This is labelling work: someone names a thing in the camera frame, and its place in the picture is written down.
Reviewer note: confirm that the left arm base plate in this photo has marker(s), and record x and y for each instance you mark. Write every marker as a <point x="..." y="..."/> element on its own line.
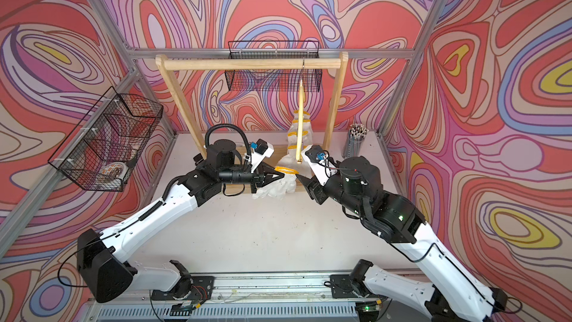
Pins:
<point x="195" y="289"/>

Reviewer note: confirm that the aluminium front rail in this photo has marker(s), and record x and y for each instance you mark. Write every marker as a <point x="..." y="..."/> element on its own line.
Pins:
<point x="290" y="296"/>

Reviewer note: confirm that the yellow curved clip hanger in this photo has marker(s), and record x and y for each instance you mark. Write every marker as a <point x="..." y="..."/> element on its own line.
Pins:
<point x="300" y="119"/>

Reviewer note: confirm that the mesh pencil cup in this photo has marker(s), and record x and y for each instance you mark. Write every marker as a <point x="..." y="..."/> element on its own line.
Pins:
<point x="356" y="135"/>

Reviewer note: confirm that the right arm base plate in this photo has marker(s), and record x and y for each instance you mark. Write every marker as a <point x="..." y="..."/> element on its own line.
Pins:
<point x="342" y="286"/>

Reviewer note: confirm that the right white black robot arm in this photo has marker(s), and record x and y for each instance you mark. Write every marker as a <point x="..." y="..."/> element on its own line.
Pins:
<point x="452" y="292"/>

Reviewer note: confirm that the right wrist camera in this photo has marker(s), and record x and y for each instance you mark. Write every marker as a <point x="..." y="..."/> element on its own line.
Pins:
<point x="318" y="160"/>

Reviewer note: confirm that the black object behind rack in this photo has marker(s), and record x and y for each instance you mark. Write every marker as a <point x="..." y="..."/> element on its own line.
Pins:
<point x="199" y="160"/>

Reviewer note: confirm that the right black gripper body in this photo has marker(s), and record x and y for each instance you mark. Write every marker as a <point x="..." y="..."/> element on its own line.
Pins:
<point x="333" y="188"/>

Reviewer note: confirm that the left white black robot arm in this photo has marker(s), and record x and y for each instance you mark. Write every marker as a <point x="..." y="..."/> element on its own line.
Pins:
<point x="102" y="258"/>

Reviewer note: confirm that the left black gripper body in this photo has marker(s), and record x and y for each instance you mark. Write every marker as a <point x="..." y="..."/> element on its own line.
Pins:
<point x="236" y="177"/>

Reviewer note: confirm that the side black wire basket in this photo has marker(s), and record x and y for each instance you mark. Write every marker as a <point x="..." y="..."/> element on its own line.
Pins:
<point x="119" y="127"/>

